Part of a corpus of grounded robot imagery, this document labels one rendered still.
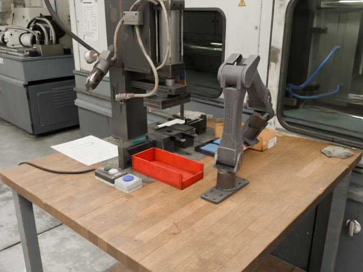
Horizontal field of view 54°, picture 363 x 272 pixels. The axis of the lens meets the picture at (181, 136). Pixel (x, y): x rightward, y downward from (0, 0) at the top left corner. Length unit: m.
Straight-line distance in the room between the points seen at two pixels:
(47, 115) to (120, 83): 3.02
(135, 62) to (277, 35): 0.71
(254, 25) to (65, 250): 1.80
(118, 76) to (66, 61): 3.02
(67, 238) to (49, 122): 2.23
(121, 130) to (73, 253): 1.08
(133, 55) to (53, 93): 3.10
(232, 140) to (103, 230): 0.47
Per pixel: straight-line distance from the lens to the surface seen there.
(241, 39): 1.99
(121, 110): 1.64
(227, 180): 1.17
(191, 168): 1.30
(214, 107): 2.12
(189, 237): 0.98
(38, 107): 4.52
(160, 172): 1.25
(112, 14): 1.60
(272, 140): 1.62
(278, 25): 1.81
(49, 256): 2.52
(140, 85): 1.54
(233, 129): 1.12
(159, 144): 1.45
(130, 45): 1.52
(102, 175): 1.28
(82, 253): 2.48
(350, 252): 1.98
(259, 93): 1.26
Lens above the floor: 1.47
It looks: 20 degrees down
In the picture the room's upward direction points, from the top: straight up
